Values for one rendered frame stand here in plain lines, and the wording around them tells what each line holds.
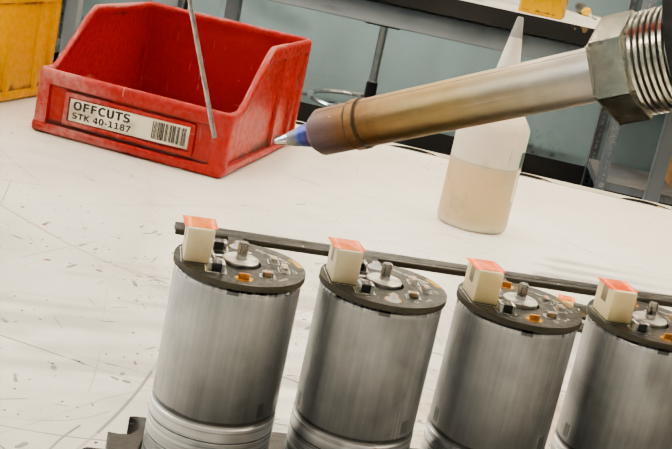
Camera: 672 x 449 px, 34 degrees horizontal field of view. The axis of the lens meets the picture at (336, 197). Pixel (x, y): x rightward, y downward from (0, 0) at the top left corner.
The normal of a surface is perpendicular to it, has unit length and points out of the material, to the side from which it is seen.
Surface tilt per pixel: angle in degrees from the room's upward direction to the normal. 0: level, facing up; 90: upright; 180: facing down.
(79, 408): 0
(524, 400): 90
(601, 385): 90
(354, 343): 90
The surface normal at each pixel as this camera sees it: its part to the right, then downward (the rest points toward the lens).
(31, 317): 0.20, -0.95
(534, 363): 0.19, 0.28
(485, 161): -0.14, 0.22
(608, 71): -0.58, 0.10
